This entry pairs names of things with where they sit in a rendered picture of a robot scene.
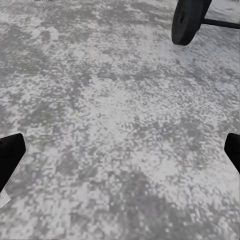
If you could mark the charcoal grill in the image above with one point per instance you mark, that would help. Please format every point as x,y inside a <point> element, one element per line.
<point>188,17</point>

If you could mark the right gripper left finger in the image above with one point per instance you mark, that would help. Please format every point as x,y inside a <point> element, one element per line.
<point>12,149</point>

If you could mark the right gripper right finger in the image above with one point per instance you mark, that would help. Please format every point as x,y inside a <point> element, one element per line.
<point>232,149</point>

